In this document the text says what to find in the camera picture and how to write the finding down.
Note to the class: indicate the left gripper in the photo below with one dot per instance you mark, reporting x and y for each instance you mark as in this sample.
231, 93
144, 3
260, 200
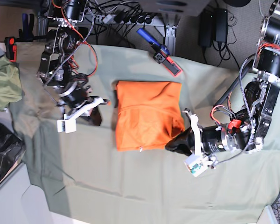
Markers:
214, 139

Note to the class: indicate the aluminium frame post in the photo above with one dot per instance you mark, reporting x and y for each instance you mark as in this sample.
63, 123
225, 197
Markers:
167, 26

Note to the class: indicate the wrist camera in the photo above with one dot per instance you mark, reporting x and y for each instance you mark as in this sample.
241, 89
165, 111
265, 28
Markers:
66, 125
197, 164

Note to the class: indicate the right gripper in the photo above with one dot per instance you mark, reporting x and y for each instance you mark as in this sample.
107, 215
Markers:
76, 95

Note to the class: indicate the olive green shirt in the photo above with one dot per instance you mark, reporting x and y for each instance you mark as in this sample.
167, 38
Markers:
10, 84

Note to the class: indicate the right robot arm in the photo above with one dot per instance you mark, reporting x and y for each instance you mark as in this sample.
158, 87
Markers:
58, 68

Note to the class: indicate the white power strip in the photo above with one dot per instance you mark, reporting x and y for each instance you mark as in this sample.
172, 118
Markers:
141, 19

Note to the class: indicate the blue clamp at table edge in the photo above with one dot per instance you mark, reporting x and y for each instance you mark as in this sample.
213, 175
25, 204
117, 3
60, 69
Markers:
162, 54

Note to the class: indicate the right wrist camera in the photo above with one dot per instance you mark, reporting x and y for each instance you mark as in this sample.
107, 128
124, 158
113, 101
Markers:
66, 125

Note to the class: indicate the green table cloth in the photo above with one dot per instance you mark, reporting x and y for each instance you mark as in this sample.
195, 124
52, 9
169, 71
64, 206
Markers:
84, 176

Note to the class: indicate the orange T-shirt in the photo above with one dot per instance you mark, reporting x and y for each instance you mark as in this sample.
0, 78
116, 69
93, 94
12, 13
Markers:
149, 115

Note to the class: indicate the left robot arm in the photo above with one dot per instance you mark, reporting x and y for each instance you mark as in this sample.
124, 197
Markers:
249, 102

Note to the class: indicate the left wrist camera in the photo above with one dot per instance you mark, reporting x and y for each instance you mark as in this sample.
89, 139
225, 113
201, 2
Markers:
197, 164

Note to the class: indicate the black plastic bag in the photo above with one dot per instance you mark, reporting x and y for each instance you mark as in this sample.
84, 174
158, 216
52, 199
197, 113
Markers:
11, 149

